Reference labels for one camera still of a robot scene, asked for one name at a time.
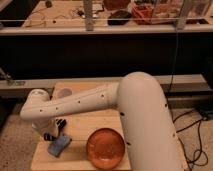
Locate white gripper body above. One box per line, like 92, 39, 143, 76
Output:
32, 119, 58, 136

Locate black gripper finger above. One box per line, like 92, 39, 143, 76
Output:
43, 133, 56, 141
56, 119, 66, 131

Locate blue eraser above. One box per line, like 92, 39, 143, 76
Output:
47, 134, 72, 157

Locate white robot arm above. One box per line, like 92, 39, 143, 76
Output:
20, 72, 184, 171

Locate wooden board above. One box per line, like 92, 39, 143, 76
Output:
30, 81, 133, 171

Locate orange round bowl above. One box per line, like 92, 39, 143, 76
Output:
86, 128, 125, 170

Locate black object on far table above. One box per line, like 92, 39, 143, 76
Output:
107, 10, 131, 26

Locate orange basket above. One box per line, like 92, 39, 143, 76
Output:
131, 5, 153, 25

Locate metal clamp on left rail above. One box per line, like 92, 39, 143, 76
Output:
0, 67, 25, 86

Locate grey vertical post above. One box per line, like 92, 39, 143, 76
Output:
83, 0, 94, 31

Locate blue hanging cable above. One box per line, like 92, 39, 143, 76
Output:
166, 29, 180, 93

